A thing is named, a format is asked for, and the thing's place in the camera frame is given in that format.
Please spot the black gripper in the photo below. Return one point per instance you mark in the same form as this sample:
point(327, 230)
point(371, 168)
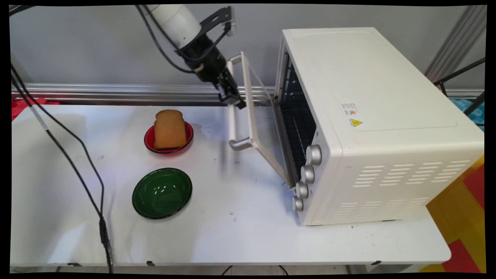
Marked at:
point(205, 60)

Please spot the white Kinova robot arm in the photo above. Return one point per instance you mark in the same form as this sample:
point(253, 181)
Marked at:
point(174, 21)

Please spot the brown bread slice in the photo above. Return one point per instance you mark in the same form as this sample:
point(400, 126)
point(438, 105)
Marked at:
point(169, 130)

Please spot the red bowl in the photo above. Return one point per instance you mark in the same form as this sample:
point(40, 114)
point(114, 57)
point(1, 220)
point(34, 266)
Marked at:
point(149, 143)

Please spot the large silver oven knob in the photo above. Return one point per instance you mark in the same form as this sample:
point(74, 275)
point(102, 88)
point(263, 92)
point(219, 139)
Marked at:
point(314, 155)

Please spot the green bowl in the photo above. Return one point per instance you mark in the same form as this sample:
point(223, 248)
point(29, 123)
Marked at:
point(162, 193)

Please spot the white label sticker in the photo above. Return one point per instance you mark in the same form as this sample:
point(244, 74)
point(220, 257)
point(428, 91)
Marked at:
point(350, 109)

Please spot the small silver oven knob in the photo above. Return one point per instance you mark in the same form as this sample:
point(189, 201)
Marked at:
point(297, 204)

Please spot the yellow warning sticker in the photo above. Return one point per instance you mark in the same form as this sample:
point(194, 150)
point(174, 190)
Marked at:
point(356, 123)

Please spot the white toaster oven body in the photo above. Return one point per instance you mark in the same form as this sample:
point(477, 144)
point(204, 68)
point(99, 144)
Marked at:
point(387, 116)

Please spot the red cloth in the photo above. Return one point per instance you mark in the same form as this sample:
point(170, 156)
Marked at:
point(23, 108)

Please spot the black stand leg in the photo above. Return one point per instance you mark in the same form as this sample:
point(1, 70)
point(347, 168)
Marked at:
point(461, 72)

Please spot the blue patterned item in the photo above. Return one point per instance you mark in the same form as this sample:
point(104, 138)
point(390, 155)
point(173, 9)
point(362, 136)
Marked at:
point(471, 106)

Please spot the yellow red floor mat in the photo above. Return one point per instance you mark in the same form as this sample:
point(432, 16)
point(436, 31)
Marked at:
point(461, 217)

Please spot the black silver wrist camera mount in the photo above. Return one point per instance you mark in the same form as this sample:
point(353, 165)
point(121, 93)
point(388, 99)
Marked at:
point(217, 17)

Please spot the aluminium rail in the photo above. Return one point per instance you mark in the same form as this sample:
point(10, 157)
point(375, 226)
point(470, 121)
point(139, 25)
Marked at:
point(116, 94)

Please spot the aluminium profile post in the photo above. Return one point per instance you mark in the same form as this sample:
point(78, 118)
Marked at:
point(455, 44)

